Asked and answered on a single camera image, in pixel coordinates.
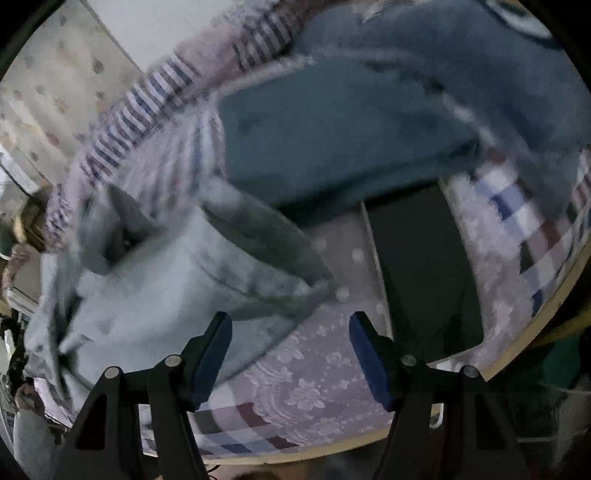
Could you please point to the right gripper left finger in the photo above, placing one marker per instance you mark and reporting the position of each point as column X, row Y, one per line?
column 105, row 441

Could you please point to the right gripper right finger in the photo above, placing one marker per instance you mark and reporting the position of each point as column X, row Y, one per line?
column 447, row 425

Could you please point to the light blue grey garment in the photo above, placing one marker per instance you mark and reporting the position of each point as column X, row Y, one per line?
column 126, row 292

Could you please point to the black tablet device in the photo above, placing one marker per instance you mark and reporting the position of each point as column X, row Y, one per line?
column 429, row 282

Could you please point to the checkered bed sheet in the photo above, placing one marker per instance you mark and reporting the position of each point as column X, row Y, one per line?
column 308, row 390

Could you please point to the rolled checkered duvet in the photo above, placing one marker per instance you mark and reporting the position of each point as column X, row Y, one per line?
column 246, row 36

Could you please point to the teal folded cloth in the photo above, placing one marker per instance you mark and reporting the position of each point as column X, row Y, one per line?
column 345, row 127

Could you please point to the dark blue plush blanket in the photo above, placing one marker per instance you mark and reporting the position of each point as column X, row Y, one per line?
column 501, row 64

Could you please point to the pineapple print curtain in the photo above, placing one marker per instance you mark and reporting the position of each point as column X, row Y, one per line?
column 67, row 74

